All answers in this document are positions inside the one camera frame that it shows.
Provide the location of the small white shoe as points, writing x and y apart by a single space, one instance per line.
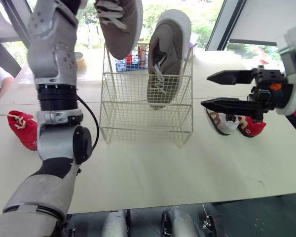
223 124

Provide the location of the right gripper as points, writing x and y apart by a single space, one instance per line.
271 96

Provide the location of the blue and red pack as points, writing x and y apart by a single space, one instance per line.
132 63

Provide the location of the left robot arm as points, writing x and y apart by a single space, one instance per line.
51 59

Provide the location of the large grey sneaker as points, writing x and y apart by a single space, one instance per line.
166 61
123 29

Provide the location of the small red shoe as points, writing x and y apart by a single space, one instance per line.
252 128
27 130

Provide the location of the robot body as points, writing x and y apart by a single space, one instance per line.
180 222

